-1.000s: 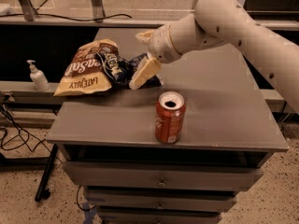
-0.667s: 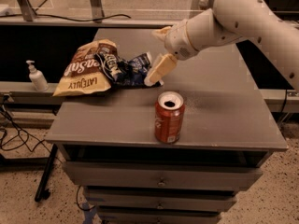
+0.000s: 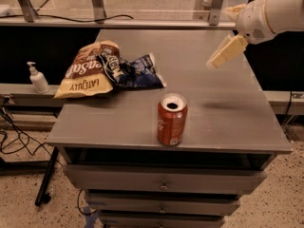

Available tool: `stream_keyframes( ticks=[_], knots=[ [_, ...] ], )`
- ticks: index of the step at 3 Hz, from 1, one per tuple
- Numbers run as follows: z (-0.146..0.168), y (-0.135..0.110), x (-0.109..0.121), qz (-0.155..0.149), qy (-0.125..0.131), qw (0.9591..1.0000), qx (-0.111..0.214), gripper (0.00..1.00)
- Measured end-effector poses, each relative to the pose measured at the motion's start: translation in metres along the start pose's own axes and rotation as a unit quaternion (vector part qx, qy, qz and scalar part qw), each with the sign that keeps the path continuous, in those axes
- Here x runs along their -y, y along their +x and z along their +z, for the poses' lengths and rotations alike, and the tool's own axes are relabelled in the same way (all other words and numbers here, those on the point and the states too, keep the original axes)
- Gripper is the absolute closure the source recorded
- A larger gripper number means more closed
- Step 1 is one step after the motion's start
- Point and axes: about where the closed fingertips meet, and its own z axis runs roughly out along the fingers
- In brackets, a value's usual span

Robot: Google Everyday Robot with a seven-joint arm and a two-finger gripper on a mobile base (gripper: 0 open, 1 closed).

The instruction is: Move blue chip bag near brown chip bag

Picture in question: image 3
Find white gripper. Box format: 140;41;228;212
206;0;276;68

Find blue chip bag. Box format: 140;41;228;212
97;53;166;89

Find brown sea salt chip bag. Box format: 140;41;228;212
55;40;120;99

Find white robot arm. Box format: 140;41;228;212
206;0;304;68

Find red soda can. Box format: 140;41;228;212
157;93;188;146

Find grey drawer cabinet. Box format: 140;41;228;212
48;29;291;228

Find white pump dispenser bottle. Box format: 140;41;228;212
27;62;49;94

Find black metal stand leg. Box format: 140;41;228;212
35;147;59;207

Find metal window railing frame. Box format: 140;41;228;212
0;0;235;30

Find black cable on ledge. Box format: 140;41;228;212
0;12;135;23

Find black floor cables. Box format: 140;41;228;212
0;93;53;157

